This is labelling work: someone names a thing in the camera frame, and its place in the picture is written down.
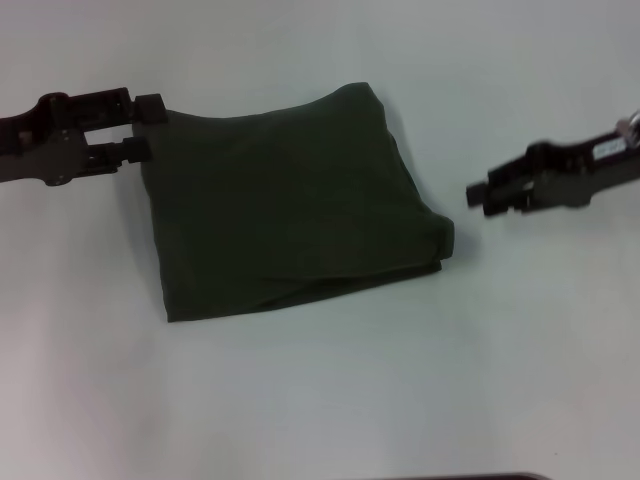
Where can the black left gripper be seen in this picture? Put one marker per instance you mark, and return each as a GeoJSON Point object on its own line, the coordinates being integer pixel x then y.
{"type": "Point", "coordinates": [45, 145]}

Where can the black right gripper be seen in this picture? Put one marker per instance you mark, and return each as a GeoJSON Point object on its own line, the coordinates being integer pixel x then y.
{"type": "Point", "coordinates": [585, 170]}

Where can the dark green FREE t-shirt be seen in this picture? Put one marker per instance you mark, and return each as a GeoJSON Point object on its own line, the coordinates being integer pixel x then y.
{"type": "Point", "coordinates": [290, 210]}

